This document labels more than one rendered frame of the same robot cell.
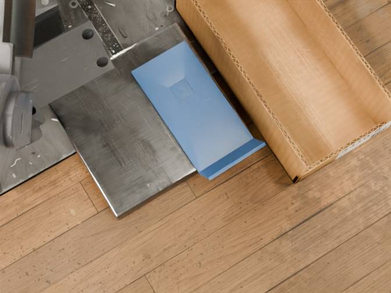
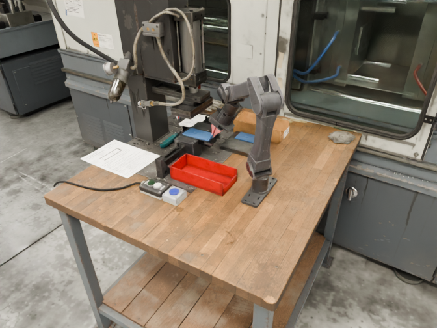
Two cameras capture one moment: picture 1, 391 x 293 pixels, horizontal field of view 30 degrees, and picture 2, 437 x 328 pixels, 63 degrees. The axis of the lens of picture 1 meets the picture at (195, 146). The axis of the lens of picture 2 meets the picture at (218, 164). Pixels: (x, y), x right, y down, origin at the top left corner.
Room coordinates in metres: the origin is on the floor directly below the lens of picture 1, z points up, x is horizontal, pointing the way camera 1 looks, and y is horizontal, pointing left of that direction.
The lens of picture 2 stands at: (-1.07, 0.67, 1.75)
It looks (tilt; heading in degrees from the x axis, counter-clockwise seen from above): 33 degrees down; 340
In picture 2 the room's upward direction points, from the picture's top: 1 degrees counter-clockwise
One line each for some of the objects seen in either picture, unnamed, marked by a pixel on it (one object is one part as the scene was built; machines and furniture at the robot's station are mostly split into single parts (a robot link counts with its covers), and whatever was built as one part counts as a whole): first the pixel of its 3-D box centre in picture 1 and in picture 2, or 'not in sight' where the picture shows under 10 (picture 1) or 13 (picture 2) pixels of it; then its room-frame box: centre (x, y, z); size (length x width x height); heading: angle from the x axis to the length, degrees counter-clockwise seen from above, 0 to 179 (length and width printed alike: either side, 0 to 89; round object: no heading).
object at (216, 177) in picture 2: not in sight; (203, 173); (0.07, 0.32, 0.93); 0.25 x 0.12 x 0.06; 39
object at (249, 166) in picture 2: not in sight; (259, 168); (-0.08, 0.14, 1.00); 0.09 x 0.06 x 0.06; 92
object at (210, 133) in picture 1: (196, 107); (251, 136); (0.27, 0.00, 0.93); 0.15 x 0.07 x 0.03; 40
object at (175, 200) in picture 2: not in sight; (174, 198); (-0.01, 0.46, 0.90); 0.07 x 0.07 x 0.06; 39
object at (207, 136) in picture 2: not in sight; (200, 131); (0.28, 0.26, 1.00); 0.15 x 0.07 x 0.03; 40
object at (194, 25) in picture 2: not in sight; (190, 47); (0.32, 0.27, 1.37); 0.11 x 0.09 x 0.30; 129
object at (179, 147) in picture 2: not in sight; (173, 157); (0.21, 0.41, 0.95); 0.15 x 0.03 x 0.10; 129
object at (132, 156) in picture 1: (148, 117); (242, 143); (0.26, 0.06, 0.91); 0.17 x 0.16 x 0.02; 129
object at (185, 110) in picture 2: not in sight; (177, 80); (0.37, 0.32, 1.22); 0.26 x 0.18 x 0.30; 39
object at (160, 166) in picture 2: not in sight; (163, 165); (0.17, 0.46, 0.95); 0.06 x 0.03 x 0.09; 129
